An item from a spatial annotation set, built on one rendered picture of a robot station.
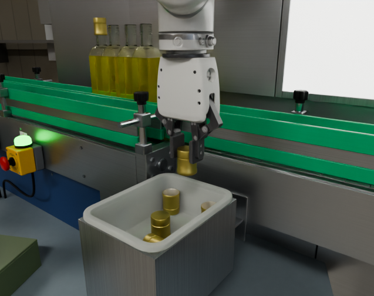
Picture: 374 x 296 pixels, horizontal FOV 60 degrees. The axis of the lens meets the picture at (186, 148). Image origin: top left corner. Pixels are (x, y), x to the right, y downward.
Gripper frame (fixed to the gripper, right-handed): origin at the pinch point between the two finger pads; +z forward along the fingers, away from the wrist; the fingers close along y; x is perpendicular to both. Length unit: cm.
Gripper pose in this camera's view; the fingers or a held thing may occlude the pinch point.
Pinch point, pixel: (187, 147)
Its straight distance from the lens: 55.3
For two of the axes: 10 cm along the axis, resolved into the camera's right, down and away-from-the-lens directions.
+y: -7.8, -1.9, 6.0
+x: -6.3, 2.5, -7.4
